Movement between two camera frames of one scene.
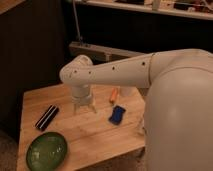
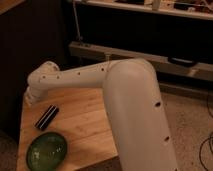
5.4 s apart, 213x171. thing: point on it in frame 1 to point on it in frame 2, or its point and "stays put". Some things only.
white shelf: (200, 9) stays put
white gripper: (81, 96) to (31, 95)
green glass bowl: (46, 151) stays put
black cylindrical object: (47, 117) stays put
